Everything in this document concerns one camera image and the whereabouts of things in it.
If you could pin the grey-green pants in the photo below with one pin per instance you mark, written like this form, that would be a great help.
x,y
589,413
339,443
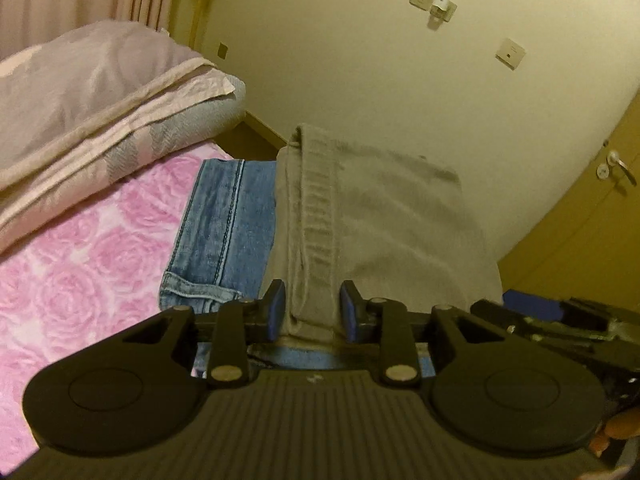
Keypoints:
x,y
390,220

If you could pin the white plug adapter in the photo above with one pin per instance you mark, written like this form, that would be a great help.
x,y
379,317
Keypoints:
x,y
443,7

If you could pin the white wall socket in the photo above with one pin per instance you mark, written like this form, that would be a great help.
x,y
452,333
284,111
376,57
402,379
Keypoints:
x,y
510,53

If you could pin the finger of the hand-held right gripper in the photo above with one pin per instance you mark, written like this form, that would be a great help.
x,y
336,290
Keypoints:
x,y
540,324

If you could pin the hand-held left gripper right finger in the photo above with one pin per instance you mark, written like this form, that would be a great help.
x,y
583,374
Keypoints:
x,y
350,316

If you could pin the wooden baseboard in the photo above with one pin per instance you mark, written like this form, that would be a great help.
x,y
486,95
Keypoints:
x,y
267,130

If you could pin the blue jeans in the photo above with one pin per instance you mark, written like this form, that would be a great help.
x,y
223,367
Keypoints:
x,y
225,230

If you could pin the folded mauve quilt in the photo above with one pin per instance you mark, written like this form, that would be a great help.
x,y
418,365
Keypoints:
x,y
85,105

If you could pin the person's right hand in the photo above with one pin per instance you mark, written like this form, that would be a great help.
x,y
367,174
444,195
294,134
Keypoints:
x,y
617,430

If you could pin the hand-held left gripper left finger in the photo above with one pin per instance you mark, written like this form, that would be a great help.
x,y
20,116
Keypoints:
x,y
274,312

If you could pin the pink floral blanket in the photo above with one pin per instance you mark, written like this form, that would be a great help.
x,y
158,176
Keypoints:
x,y
85,270

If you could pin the wooden door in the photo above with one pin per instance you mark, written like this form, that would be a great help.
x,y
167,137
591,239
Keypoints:
x,y
570,220

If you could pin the dark wall socket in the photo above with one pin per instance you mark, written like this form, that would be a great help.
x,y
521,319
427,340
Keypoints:
x,y
223,50

